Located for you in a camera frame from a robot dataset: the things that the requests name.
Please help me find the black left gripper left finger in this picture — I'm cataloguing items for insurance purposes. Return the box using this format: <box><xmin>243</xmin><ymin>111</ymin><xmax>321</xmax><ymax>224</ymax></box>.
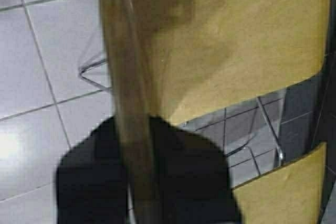
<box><xmin>55</xmin><ymin>117</ymin><xmax>128</xmax><ymax>223</ymax></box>

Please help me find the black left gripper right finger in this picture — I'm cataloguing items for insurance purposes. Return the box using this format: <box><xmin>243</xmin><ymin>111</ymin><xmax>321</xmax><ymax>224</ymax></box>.
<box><xmin>150</xmin><ymin>117</ymin><xmax>240</xmax><ymax>223</ymax></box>

